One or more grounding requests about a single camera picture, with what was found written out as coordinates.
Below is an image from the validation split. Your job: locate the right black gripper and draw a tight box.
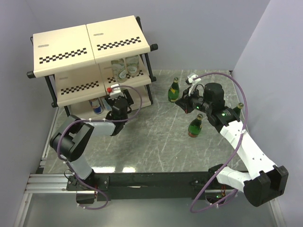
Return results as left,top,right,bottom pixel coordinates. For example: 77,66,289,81
175,86,212,114

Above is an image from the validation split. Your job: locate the green glass bottle back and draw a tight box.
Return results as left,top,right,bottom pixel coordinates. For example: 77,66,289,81
168,77,180,102

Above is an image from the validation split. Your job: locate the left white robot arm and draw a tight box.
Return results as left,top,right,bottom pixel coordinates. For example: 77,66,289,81
49,85,134,190

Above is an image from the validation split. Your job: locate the aluminium rail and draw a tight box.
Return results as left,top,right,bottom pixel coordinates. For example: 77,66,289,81
25,172,71,192

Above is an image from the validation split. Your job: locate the green glass bottle middle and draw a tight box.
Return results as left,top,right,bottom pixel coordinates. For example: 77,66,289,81
187,114,203,138

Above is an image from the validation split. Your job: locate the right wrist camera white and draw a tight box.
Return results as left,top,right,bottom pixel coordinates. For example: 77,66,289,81
186,73,201,96

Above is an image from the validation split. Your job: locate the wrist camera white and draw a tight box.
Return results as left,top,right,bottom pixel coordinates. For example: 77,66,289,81
107,83,123,99
186,73,201,96

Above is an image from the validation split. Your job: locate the beige three-tier shelf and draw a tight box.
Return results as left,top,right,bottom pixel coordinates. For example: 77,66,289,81
27,16,158,119

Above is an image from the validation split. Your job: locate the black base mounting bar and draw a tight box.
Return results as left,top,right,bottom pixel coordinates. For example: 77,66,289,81
66,171,237,204

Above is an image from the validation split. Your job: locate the green glass bottle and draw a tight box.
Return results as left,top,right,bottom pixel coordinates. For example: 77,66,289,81
187,114,203,138
233,103,244,116
168,77,180,102

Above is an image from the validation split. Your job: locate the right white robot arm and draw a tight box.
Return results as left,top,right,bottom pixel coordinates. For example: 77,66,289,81
176,83,289,207

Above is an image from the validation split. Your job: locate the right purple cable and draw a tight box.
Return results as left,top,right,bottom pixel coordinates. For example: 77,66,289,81
189,72,248,213

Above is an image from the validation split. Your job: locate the silver energy drink can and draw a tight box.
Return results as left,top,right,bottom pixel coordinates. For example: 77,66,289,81
100,97,111,111
89,98,103,114

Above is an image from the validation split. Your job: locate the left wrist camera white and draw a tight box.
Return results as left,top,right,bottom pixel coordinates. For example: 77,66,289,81
107,83,123,99

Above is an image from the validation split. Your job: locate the green glass bottle right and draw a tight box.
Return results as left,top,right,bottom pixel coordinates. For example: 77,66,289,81
233,103,244,116

